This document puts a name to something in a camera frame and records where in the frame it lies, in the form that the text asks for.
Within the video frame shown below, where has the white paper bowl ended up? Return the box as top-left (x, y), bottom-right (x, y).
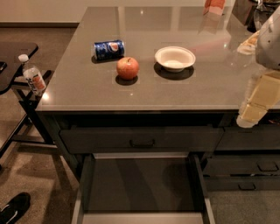
top-left (155, 46), bottom-right (196, 73)

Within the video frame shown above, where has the blue Pepsi can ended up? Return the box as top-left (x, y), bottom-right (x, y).
top-left (93, 39), bottom-right (125, 60)

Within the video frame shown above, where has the closed top drawer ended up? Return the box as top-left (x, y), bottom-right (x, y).
top-left (59, 126), bottom-right (223, 154)

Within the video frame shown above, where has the right bottom drawer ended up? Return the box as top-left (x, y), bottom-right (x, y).
top-left (204, 177), bottom-right (280, 191)

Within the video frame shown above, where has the right top drawer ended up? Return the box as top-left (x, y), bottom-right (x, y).
top-left (216, 125), bottom-right (280, 151)

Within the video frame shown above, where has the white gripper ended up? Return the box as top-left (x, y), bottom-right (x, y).
top-left (236, 6), bottom-right (280, 129)

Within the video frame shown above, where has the orange snack box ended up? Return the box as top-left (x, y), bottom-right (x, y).
top-left (203, 0), bottom-right (225, 16)

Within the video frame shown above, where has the right lower drawer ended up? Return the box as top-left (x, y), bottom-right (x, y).
top-left (203, 155), bottom-right (280, 177)

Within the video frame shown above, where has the red apple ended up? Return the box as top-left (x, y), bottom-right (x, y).
top-left (116, 57), bottom-right (139, 81)

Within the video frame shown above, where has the black sneaker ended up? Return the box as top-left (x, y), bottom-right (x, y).
top-left (0, 192), bottom-right (31, 224)

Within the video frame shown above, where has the open middle drawer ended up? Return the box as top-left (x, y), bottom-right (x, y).
top-left (71, 155), bottom-right (216, 224)

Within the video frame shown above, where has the clear plastic water bottle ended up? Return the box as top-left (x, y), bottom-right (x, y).
top-left (18, 54), bottom-right (46, 96)

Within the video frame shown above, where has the black side table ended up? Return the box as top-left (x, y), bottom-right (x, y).
top-left (0, 42), bottom-right (53, 157)

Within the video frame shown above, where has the dark metal cup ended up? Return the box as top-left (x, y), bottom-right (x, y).
top-left (247, 0), bottom-right (280, 32)

